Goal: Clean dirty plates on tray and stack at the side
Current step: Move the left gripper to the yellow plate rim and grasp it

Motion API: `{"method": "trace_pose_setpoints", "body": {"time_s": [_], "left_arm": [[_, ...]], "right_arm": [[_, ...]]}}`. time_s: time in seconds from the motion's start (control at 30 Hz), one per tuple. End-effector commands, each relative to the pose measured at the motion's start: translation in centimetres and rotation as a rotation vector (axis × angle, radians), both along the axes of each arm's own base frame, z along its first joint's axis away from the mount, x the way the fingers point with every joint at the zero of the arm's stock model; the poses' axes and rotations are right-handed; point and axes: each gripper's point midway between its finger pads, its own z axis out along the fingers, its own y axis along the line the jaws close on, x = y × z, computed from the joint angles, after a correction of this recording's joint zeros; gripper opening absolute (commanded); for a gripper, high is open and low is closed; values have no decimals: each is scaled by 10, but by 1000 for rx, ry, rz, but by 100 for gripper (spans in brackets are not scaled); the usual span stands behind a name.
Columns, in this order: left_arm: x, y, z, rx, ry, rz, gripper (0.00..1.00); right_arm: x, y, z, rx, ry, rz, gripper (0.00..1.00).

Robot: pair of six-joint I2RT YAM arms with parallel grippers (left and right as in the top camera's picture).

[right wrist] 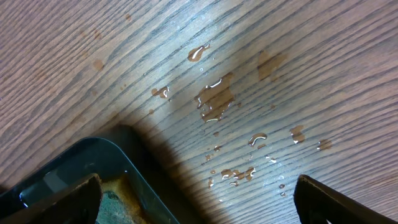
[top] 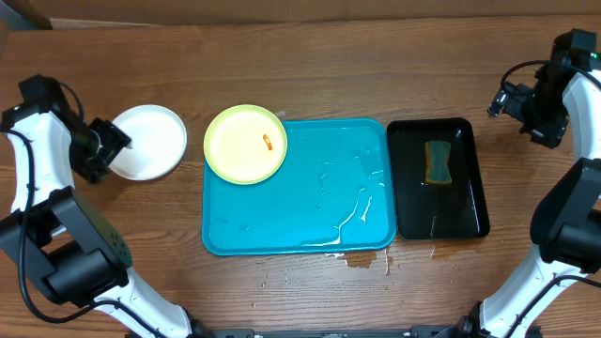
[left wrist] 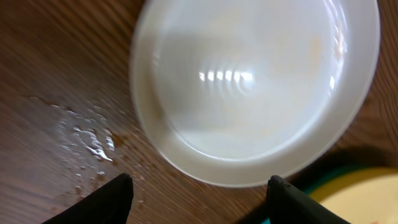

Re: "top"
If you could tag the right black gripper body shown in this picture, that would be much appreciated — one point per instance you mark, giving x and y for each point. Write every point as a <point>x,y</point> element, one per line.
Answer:
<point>539,113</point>

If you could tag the teal plastic tray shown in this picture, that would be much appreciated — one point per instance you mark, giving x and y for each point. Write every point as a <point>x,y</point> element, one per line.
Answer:
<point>332,194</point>

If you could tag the green and yellow sponge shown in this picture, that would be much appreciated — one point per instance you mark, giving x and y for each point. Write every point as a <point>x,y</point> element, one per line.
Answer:
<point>437,154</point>

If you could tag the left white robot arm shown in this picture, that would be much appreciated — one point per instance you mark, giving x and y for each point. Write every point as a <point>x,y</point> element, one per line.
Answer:
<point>70,260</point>

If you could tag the black rectangular water tray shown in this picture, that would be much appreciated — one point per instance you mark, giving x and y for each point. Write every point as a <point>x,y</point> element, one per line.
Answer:
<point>454,211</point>

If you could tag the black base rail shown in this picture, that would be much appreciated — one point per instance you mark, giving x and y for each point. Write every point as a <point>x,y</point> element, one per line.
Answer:
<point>420,331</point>

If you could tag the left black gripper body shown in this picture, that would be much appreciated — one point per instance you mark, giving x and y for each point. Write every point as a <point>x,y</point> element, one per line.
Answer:
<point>98,147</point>

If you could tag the yellow-green rimmed plate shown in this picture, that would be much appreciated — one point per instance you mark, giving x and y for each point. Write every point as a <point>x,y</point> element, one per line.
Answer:
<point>245,144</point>

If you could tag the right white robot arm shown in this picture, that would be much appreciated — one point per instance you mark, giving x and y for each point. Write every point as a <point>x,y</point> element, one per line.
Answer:
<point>565,227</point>

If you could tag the white plate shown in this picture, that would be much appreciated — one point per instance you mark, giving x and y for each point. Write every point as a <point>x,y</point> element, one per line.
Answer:
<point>158,142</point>

